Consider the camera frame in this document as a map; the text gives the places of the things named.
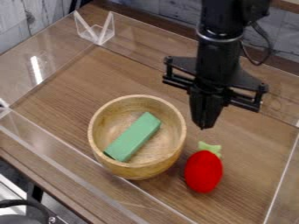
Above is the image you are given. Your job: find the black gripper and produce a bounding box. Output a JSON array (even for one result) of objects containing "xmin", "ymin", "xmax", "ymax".
[{"xmin": 162, "ymin": 41, "xmax": 268, "ymax": 129}]

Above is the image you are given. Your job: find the red felt strawberry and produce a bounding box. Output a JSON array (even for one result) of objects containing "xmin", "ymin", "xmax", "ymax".
[{"xmin": 182, "ymin": 141, "xmax": 222, "ymax": 193}]

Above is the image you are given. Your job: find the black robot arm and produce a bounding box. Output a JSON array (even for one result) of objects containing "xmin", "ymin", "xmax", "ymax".
[{"xmin": 162, "ymin": 0, "xmax": 270, "ymax": 129}]

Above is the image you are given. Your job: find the green rectangular block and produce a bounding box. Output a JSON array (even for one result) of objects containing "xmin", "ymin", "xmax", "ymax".
[{"xmin": 103, "ymin": 112, "xmax": 161, "ymax": 162}]

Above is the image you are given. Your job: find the wooden bowl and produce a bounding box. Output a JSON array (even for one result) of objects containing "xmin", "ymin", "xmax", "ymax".
[{"xmin": 87, "ymin": 94, "xmax": 186, "ymax": 179}]

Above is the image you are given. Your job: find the clear acrylic enclosure wall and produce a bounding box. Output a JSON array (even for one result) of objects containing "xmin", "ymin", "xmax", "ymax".
[{"xmin": 0, "ymin": 3, "xmax": 299, "ymax": 224}]

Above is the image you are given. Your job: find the black table leg bracket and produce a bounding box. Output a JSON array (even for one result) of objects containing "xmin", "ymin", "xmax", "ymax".
[{"xmin": 23, "ymin": 182, "xmax": 69, "ymax": 224}]

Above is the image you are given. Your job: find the black cable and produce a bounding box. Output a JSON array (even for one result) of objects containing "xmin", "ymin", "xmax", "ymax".
[{"xmin": 0, "ymin": 199, "xmax": 50, "ymax": 224}]

